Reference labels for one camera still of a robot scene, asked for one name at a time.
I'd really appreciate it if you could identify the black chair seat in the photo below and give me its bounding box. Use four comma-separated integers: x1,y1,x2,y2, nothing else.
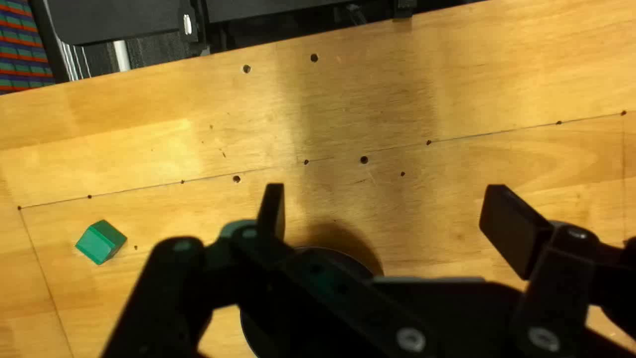
43,0,200,48

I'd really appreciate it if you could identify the silver metal chair leg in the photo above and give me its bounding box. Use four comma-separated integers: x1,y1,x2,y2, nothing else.
109,38,133,74

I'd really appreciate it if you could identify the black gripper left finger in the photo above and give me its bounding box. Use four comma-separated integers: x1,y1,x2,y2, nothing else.
101,183,429,358

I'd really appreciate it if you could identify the black desk panel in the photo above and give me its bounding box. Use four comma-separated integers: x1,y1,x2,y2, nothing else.
202,0,483,28

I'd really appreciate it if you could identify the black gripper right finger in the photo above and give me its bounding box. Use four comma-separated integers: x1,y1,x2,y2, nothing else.
477,183,636,358

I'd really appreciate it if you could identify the green cube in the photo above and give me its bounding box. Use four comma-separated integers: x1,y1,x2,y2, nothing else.
73,219,129,267

